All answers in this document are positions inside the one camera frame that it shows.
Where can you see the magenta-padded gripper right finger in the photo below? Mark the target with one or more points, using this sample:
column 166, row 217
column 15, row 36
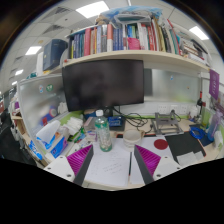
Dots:
column 148, row 160

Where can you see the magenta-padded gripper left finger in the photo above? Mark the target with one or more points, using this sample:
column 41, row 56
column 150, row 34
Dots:
column 78, row 161

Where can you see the green-labelled clear drink bottle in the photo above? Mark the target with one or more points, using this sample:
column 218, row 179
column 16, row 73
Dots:
column 103, row 133

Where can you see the flat round red coaster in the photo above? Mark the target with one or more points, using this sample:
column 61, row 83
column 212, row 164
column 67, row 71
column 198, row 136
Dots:
column 161, row 144

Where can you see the cream ceramic cup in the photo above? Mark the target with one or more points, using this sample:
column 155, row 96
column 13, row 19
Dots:
column 132, row 137

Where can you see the white handwritten paper sheet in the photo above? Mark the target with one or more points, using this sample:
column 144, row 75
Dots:
column 108, row 166

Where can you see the blue tissue box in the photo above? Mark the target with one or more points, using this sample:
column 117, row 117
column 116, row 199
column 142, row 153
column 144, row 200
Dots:
column 55, row 141

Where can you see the white tissue stack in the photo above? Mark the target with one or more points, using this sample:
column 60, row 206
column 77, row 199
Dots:
column 74, row 125

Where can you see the black desk mat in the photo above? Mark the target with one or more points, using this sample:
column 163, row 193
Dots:
column 183, row 143

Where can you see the grey metal laptop stand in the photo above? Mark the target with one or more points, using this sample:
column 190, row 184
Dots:
column 166, row 125

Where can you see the small blue box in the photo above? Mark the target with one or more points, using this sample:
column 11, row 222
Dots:
column 116, row 121

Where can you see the translucent purple bottle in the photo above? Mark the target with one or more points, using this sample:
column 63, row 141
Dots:
column 214, row 125

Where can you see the dark wine bottle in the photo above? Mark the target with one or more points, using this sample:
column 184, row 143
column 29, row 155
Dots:
column 200, row 101

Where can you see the black computer monitor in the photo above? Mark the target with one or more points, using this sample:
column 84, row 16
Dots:
column 103, row 85

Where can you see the purple hanging banner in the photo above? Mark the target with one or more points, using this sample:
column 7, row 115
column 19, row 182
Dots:
column 214, row 84

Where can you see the ceiling light panels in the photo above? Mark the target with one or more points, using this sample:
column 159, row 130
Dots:
column 92, row 9

